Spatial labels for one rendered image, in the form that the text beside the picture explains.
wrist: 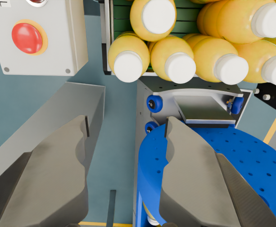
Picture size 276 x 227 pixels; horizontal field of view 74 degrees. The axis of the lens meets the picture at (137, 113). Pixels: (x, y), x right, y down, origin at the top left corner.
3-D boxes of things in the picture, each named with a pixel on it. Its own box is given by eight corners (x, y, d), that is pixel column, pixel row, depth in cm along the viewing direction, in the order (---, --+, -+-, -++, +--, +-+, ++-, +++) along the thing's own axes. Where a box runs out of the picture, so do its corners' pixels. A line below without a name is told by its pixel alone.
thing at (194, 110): (172, 103, 48) (184, 129, 37) (173, 95, 47) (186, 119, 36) (209, 104, 48) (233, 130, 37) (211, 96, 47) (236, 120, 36)
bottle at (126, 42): (125, 67, 45) (122, 96, 29) (108, 42, 42) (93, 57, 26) (150, 52, 44) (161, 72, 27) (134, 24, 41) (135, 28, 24)
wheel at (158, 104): (156, 116, 43) (163, 114, 44) (158, 98, 40) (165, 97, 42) (144, 109, 46) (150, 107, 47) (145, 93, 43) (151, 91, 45)
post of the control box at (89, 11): (108, 16, 120) (43, 12, 31) (108, 9, 118) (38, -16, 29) (115, 16, 120) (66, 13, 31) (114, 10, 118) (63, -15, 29)
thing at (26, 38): (20, 52, 24) (15, 53, 23) (12, 22, 23) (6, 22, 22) (47, 52, 25) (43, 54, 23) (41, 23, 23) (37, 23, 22)
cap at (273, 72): (274, 85, 29) (283, 89, 27) (256, 74, 28) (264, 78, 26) (294, 62, 27) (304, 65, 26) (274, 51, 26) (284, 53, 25)
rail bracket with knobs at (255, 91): (243, 93, 50) (268, 111, 41) (251, 67, 47) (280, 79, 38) (278, 94, 50) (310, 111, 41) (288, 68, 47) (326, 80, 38)
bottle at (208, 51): (202, 28, 41) (249, 34, 25) (209, 57, 45) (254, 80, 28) (173, 40, 43) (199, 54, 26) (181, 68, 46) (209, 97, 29)
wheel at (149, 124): (156, 140, 45) (162, 138, 46) (153, 123, 44) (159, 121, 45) (145, 138, 49) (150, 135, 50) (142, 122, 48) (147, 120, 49)
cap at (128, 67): (124, 82, 28) (124, 86, 26) (109, 61, 26) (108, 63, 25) (146, 69, 27) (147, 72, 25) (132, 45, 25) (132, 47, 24)
